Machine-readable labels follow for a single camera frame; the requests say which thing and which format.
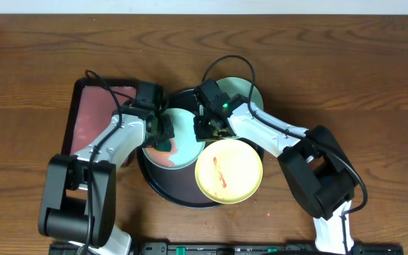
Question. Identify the red rectangular tray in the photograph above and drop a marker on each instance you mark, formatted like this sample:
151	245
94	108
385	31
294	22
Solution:
92	114

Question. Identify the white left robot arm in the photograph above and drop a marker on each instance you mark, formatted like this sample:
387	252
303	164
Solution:
78	204

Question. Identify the yellow dirty plate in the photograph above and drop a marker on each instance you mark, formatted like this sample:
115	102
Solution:
228	171

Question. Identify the light blue plate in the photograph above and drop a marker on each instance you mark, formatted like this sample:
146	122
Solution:
185	149

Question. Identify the pale green dirty plate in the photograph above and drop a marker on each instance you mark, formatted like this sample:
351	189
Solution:
235	85

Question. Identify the green scrubbing sponge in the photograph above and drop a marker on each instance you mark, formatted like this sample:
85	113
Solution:
166	146

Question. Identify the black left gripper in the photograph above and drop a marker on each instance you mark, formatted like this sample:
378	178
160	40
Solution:
163	129

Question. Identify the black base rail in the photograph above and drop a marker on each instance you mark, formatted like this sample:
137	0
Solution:
160	248

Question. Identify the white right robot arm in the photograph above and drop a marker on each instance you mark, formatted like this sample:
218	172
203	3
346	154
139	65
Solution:
319	175

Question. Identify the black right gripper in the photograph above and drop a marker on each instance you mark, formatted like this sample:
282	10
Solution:
202	134

